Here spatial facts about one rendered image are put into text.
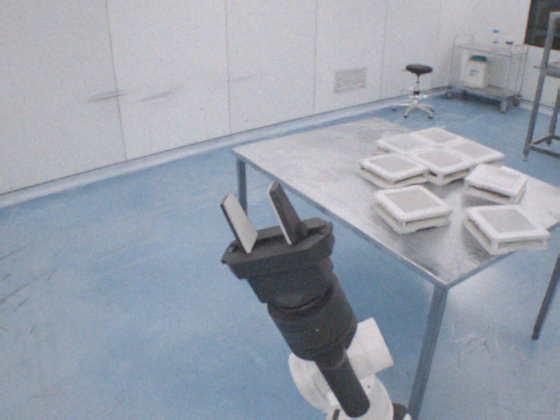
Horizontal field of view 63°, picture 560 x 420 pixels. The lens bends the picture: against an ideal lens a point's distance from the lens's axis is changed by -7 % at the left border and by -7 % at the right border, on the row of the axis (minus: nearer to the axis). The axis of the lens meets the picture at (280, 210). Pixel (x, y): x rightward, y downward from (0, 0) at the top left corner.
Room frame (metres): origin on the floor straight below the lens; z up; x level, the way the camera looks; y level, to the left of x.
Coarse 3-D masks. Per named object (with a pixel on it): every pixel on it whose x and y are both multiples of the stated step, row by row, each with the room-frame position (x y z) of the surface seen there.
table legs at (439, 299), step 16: (240, 160) 2.49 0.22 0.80; (240, 176) 2.49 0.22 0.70; (240, 192) 2.49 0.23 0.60; (432, 304) 1.32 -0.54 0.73; (544, 304) 1.88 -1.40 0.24; (432, 320) 1.31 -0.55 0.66; (544, 320) 1.87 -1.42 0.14; (432, 336) 1.30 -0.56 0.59; (432, 352) 1.31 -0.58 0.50; (416, 368) 1.33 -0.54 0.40; (416, 384) 1.32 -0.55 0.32; (416, 400) 1.30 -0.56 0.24; (416, 416) 1.31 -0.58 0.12
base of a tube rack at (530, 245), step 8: (464, 224) 1.66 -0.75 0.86; (472, 224) 1.62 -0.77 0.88; (472, 232) 1.59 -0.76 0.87; (480, 232) 1.56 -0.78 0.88; (480, 240) 1.52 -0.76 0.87; (488, 240) 1.50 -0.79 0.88; (536, 240) 1.50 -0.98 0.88; (488, 248) 1.46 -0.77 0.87; (504, 248) 1.45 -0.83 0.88; (512, 248) 1.45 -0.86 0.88; (520, 248) 1.45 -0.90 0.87; (528, 248) 1.46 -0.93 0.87; (536, 248) 1.46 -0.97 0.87; (544, 248) 1.47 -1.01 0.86
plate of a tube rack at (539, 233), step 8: (472, 208) 1.67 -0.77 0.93; (480, 208) 1.67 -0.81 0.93; (488, 208) 1.67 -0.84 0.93; (496, 208) 1.67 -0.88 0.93; (504, 208) 1.67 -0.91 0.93; (520, 208) 1.67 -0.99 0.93; (472, 216) 1.61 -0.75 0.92; (480, 216) 1.61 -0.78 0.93; (528, 216) 1.61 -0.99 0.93; (480, 224) 1.55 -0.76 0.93; (488, 224) 1.54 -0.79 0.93; (512, 224) 1.54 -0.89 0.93; (536, 224) 1.54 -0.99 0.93; (488, 232) 1.49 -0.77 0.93; (496, 232) 1.48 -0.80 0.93; (512, 232) 1.48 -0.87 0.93; (520, 232) 1.48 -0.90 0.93; (528, 232) 1.48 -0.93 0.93; (536, 232) 1.48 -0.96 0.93; (544, 232) 1.48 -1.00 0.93; (496, 240) 1.44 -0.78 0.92; (504, 240) 1.44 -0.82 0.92; (512, 240) 1.45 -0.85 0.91; (520, 240) 1.45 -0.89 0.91
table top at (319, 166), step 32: (320, 128) 2.86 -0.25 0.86; (352, 128) 2.87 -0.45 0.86; (384, 128) 2.88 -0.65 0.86; (256, 160) 2.34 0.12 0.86; (288, 160) 2.34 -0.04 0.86; (320, 160) 2.34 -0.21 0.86; (352, 160) 2.35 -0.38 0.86; (320, 192) 1.96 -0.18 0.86; (352, 192) 1.96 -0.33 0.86; (448, 192) 1.97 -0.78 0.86; (544, 192) 1.98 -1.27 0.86; (352, 224) 1.68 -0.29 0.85; (384, 224) 1.67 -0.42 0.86; (544, 224) 1.67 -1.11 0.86; (416, 256) 1.44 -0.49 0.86; (448, 256) 1.44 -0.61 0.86; (480, 256) 1.43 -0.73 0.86; (448, 288) 1.28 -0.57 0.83
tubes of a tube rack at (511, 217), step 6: (492, 210) 1.64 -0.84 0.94; (504, 210) 1.64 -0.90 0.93; (510, 210) 1.64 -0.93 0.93; (492, 216) 1.59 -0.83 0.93; (498, 216) 1.59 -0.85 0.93; (504, 216) 1.59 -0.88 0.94; (510, 216) 1.60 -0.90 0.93; (516, 216) 1.59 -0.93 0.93; (498, 222) 1.55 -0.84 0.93; (504, 222) 1.54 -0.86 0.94; (510, 222) 1.55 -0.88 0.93; (516, 222) 1.55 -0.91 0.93; (522, 222) 1.55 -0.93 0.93; (504, 228) 1.50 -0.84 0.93
